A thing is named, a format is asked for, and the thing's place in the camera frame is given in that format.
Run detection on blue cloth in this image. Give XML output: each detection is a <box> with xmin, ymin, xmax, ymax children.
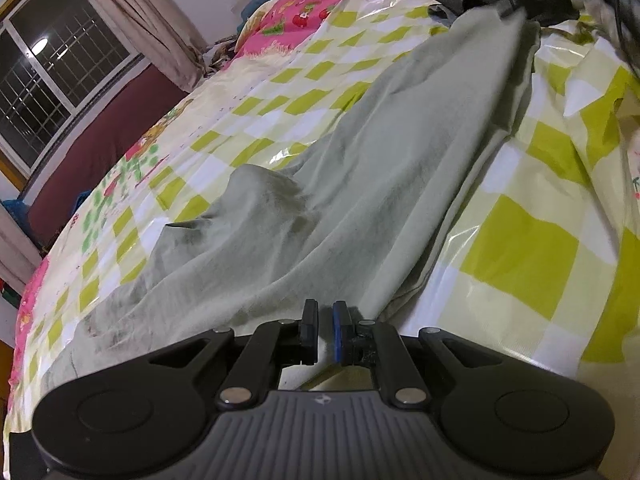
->
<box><xmin>239</xmin><ymin>0</ymin><xmax>290</xmax><ymax>22</ymax></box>

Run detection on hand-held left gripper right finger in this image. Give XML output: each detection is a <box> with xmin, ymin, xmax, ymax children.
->
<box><xmin>331</xmin><ymin>300</ymin><xmax>503</xmax><ymax>409</ymax></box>

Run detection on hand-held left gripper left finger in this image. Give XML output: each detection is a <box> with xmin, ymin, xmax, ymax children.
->
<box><xmin>147</xmin><ymin>299</ymin><xmax>320</xmax><ymax>408</ymax></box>

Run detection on green checked plastic sheet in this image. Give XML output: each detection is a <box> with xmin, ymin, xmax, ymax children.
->
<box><xmin>2</xmin><ymin>0</ymin><xmax>640</xmax><ymax>436</ymax></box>

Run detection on beige curtain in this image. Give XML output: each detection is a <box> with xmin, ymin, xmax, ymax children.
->
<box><xmin>0</xmin><ymin>205</ymin><xmax>42</xmax><ymax>303</ymax></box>
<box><xmin>65</xmin><ymin>0</ymin><xmax>207</xmax><ymax>93</ymax></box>

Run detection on blue bag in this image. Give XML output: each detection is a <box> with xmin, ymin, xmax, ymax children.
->
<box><xmin>0</xmin><ymin>199</ymin><xmax>29</xmax><ymax>232</ymax></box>

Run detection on grey-green pants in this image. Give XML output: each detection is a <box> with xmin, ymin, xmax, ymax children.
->
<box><xmin>42</xmin><ymin>7</ymin><xmax>543</xmax><ymax>401</ymax></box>

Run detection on pink printed blanket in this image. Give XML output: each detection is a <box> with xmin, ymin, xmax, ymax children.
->
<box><xmin>10</xmin><ymin>0</ymin><xmax>361</xmax><ymax>411</ymax></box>

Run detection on bedside clutter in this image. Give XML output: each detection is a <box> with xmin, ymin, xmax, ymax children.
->
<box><xmin>206</xmin><ymin>35</ymin><xmax>242</xmax><ymax>70</ymax></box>

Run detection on barred window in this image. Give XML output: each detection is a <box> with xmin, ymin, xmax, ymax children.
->
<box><xmin>0</xmin><ymin>0</ymin><xmax>142</xmax><ymax>177</ymax></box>

